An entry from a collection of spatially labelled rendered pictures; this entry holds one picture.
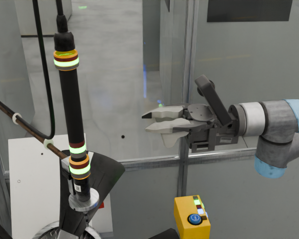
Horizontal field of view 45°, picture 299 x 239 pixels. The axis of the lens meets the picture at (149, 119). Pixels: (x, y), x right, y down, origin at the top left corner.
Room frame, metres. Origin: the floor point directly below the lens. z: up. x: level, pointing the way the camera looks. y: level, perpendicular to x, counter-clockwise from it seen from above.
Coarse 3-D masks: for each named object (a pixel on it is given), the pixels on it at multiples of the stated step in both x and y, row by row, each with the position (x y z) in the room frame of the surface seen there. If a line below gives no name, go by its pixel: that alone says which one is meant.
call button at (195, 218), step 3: (192, 216) 0.93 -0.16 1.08; (195, 216) 0.93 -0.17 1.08; (198, 216) 0.93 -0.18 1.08; (189, 219) 0.92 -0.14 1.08; (192, 219) 0.92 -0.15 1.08; (195, 219) 0.92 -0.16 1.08; (198, 219) 0.92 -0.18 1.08; (192, 222) 0.91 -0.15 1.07; (195, 222) 0.91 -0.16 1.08; (198, 222) 0.91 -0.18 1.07
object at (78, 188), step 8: (64, 16) 0.62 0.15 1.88; (56, 24) 0.62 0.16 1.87; (64, 24) 0.62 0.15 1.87; (56, 32) 0.62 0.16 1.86; (64, 32) 0.62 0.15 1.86; (56, 40) 0.61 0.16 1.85; (64, 40) 0.61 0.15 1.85; (72, 40) 0.62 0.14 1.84; (56, 48) 0.61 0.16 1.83; (64, 48) 0.61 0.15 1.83; (72, 48) 0.61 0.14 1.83; (88, 176) 0.62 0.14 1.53; (80, 184) 0.61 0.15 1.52; (88, 184) 0.62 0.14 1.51; (80, 192) 0.61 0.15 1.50; (88, 192) 0.62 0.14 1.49; (80, 200) 0.61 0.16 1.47
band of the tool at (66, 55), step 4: (56, 52) 0.63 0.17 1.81; (60, 52) 0.64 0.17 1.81; (64, 52) 0.64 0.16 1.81; (68, 52) 0.65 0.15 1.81; (72, 52) 0.64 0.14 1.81; (76, 52) 0.62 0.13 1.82; (56, 56) 0.61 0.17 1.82; (60, 56) 0.60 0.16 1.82; (64, 56) 0.60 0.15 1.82; (68, 56) 0.60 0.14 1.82; (72, 56) 0.61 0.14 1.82
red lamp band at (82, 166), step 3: (69, 162) 0.61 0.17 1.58; (87, 162) 0.61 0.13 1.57; (72, 165) 0.61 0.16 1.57; (75, 165) 0.60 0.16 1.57; (78, 165) 0.60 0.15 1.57; (81, 165) 0.60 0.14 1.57; (84, 165) 0.61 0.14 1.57; (87, 165) 0.61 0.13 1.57; (75, 168) 0.60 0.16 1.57; (78, 168) 0.60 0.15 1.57; (81, 168) 0.60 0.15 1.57
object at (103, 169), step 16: (96, 160) 0.80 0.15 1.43; (112, 160) 0.79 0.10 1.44; (64, 176) 0.81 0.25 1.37; (96, 176) 0.77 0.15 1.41; (112, 176) 0.75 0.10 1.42; (64, 192) 0.78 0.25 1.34; (64, 208) 0.75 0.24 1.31; (96, 208) 0.70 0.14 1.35; (64, 224) 0.71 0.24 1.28; (80, 224) 0.68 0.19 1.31
